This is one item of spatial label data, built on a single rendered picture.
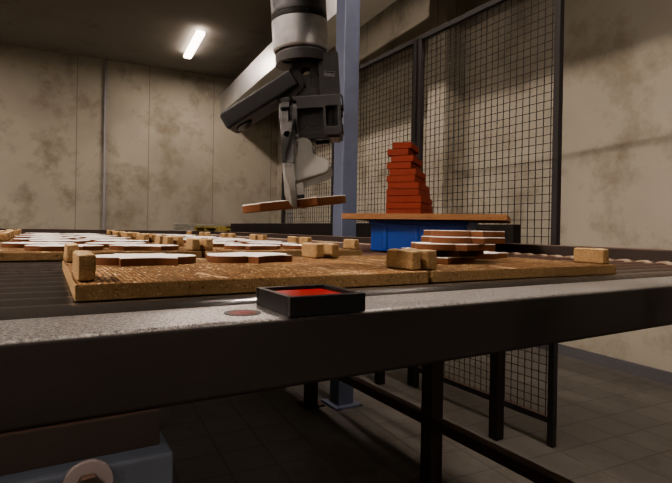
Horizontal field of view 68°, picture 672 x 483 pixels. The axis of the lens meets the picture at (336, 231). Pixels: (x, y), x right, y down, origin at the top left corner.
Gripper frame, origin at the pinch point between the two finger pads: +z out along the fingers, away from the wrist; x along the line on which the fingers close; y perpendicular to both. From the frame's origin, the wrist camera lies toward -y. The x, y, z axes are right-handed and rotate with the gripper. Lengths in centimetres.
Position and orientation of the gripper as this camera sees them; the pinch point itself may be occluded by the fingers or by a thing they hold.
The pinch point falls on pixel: (293, 203)
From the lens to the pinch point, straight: 68.8
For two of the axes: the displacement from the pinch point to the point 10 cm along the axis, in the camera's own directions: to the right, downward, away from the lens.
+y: 10.0, -0.5, -0.4
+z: 0.5, 10.0, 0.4
